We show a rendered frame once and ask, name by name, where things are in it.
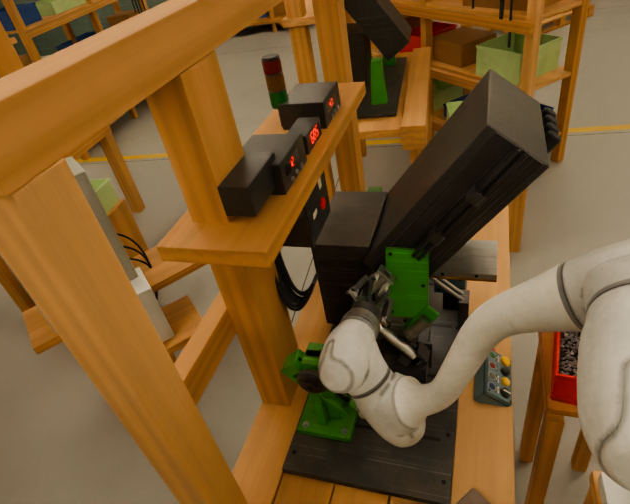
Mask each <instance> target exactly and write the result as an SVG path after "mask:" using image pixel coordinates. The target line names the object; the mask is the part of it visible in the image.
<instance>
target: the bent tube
mask: <svg viewBox="0 0 630 504"><path fill-rule="evenodd" d="M377 272H378V273H379V274H380V276H379V278H378V281H377V282H376V283H375V284H374V285H373V289H372V294H373V293H374V292H375V291H377V290H378V289H379V288H380V287H381V286H383V285H384V284H385V283H386V282H388V283H389V284H390V285H393V284H394V281H395V279H396V277H395V276H394V275H393V274H392V273H391V272H390V271H389V270H388V269H387V268H386V267H384V266H383V265H382V264H381V265H380V266H379V268H378V270H377ZM379 335H381V336H382V337H383V338H384V339H386V340H387V341H388V342H389V343H390V344H392V345H393V346H394V347H395V348H397V349H398V350H399V351H400V352H402V353H403V354H404V355H405V356H407V357H408V358H409V359H410V360H414V359H415V358H416V355H415V354H416V350H415V349H413V348H412V347H411V346H410V345H408V344H407V343H406V342H405V341H403V340H402V339H401V338H400V337H399V336H397V335H396V334H395V333H394V332H392V331H391V330H390V329H389V328H387V327H386V328H382V326H381V324H380V331H379Z"/></svg>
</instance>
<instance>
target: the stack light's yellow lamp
mask: <svg viewBox="0 0 630 504"><path fill-rule="evenodd" d="M265 80H266V84H267V88H268V92H269V93H279V92H282V91H284V90H285V89H286V85H285V80H284V75H283V72H282V73H281V74H279V75H277V76H272V77H267V76H265Z"/></svg>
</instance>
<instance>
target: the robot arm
mask: <svg viewBox="0 0 630 504"><path fill-rule="evenodd" d="M379 276H380V274H379V273H378V272H376V273H374V274H371V275H370V276H369V277H368V276H367V275H364V276H363V277H362V278H361V279H360V280H359V281H358V282H357V283H356V284H355V286H352V287H351V288H350V289H349V290H348V291H347V292H346V294H347V295H348V296H350V295H351V296H352V298H353V305H352V307H351V309H350V310H349V311H348V312H347V313H346V314H344V316H343V318H342V320H341V321H340V323H339V324H338V326H337V327H336V328H334V329H333V331H332V332H331V333H330V335H329V336H328V338H327V340H326V342H325V344H324V346H323V348H322V351H321V354H320V358H319V363H318V375H319V378H320V381H321V382H322V384H323V385H324V386H325V387H326V388H327V389H328V390H330V391H332V392H334V393H339V394H344V393H349V394H350V396H351V397H352V399H353V400H354V402H355V404H356V406H357V408H358V409H359V411H360V412H361V414H362V415H363V416H364V418H365V419H366V420H367V422H368V423H369V424H370V425H371V427H372V428H373V429H374V430H375V431H376V432H377V433H378V434H379V435H380V436H381V437H382V438H383V439H384V440H386V441H387V442H389V443H390V444H392V445H394V446H397V447H401V448H405V447H410V446H413V445H415V444H416V443H417V442H419V440H420V439H421V438H422V437H423V435H424V433H425V426H426V421H425V420H426V417H427V416H429V415H432V414H435V413H437V412H440V411H442V410H444V409H446V408H447V407H449V406H450V405H451V404H453V403H454V402H455V401H456V400H457V398H458V397H459V396H460V395H461V393H462V392H463V391H464V389H465V388H466V386H467V385H468V384H469V382H470V381H471V379H472V378H473V377H474V375H475V374H476V372H477V371H478V369H479V368H480V367H481V365H482V364H483V362H484V361H485V359H486V358H487V357H488V355H489V354H490V352H491V351H492V350H493V349H494V347H495V346H496V345H497V344H498V343H500V342H501V341H502V340H504V339H505V338H507V337H510V336H513V335H516V334H522V333H534V332H581V337H580V343H579V351H578V362H577V409H578V417H579V422H580V426H581V429H582V432H583V435H584V437H585V440H586V442H587V445H588V447H589V449H590V451H591V453H592V455H593V457H594V459H595V460H596V462H597V464H598V465H599V467H600V468H601V469H602V471H603V472H604V473H605V474H606V475H607V476H608V477H609V478H610V479H611V480H613V481H614V482H615V483H617V484H618V485H620V486H621V487H623V488H625V489H626V490H628V491H630V239H627V240H623V241H620V242H617V243H613V244H610V245H606V246H603V247H600V248H597V249H594V250H592V251H589V252H587V253H585V254H583V255H581V256H578V257H576V258H573V259H571V260H568V261H566V262H563V263H561V264H558V265H556V266H555V267H553V268H551V269H549V270H547V271H545V272H543V273H541V274H539V275H538V276H536V277H533V278H531V279H529V280H527V281H525V282H523V283H521V284H519V285H517V286H515V287H513V288H510V289H508V290H506V291H504V292H502V293H500V294H498V295H496V296H494V297H492V298H491V299H489V300H488V301H486V302H485V303H483V304H482V305H480V306H479V307H478V308H477V309H476V310H475V311H474V312H473V313H472V314H471V315H470V316H469V317H468V318H467V320H466V321H465V323H464V324H463V326H462V327H461V329H460V331H459V332H458V334H457V336H456V338H455V340H454V342H453V344H452V346H451V348H450V350H449V352H448V354H447V355H446V357H445V359H444V361H443V363H442V365H441V367H440V369H439V371H438V373H437V375H436V377H435V378H434V379H433V381H432V382H430V383H428V384H421V383H420V382H419V381H418V380H417V379H416V378H414V377H411V376H405V375H402V374H400V373H398V372H395V373H393V372H392V370H391V369H390V368H389V367H388V365H387V364H386V362H385V360H384V359H383V357H382V355H381V353H380V350H379V347H378V345H377V342H376V340H377V336H378V334H379V331H380V324H381V326H382V328H386V327H387V326H388V325H389V324H391V312H392V307H393V302H394V301H393V299H392V298H389V293H390V289H389V288H388V287H389V285H390V284H389V283H388V282H386V283H385V284H384V285H383V286H382V287H381V289H380V291H379V293H378V297H380V298H379V299H378V300H377V301H376V303H375V302H374V301H373V300H372V289H373V285H374V284H375V283H376V282H377V281H378V278H379ZM363 284H364V288H363V292H362V296H358V295H357V294H358V292H359V289H360V288H361V287H362V286H363ZM383 303H384V305H383V310H382V314H381V312H380V307H381V306H382V304H383Z"/></svg>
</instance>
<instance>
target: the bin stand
mask: <svg viewBox="0 0 630 504"><path fill-rule="evenodd" d="M538 338H539V343H538V348H537V354H536V360H535V365H534V371H533V377H532V382H531V388H530V394H529V399H528V405H527V411H526V417H525V422H524V428H523V434H522V439H521V445H520V461H524V462H530V463H532V462H533V466H532V471H531V475H530V480H529V485H528V489H527V494H526V499H525V503H524V504H544V500H545V496H546V493H547V489H548V485H549V481H550V478H551V474H552V470H553V466H554V463H555V459H556V455H557V451H558V448H559V444H560V440H561V436H562V433H563V429H564V425H565V416H569V417H575V418H579V417H578V409H577V406H575V405H571V404H566V403H562V402H558V401H553V400H551V398H550V389H551V374H552V359H553V343H554V332H538ZM543 411H544V415H543ZM542 415H543V420H542ZM541 420H542V424H541ZM540 425H541V429H540ZM539 429H540V434H539ZM538 434H539V438H538ZM537 439H538V443H537ZM536 444H537V448H536ZM535 448H536V452H535ZM534 453H535V457H534ZM591 455H592V453H591V451H590V449H589V447H588V445H587V442H586V440H585V437H584V435H583V432H582V429H580V432H579V435H578V438H577V442H576V445H575V448H574V452H573V455H572V458H571V463H572V470H575V471H580V472H586V470H587V467H588V464H589V461H590V458H591ZM533 458H534V461H533Z"/></svg>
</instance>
